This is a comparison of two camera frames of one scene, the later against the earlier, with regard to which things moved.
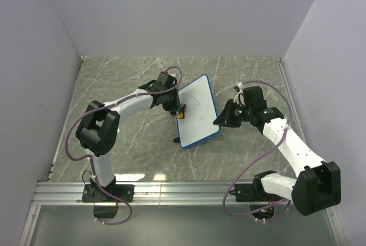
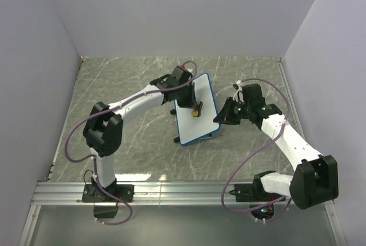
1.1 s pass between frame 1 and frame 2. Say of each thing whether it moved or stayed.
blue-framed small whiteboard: stayed
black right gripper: stayed
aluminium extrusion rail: stayed
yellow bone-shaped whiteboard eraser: moved
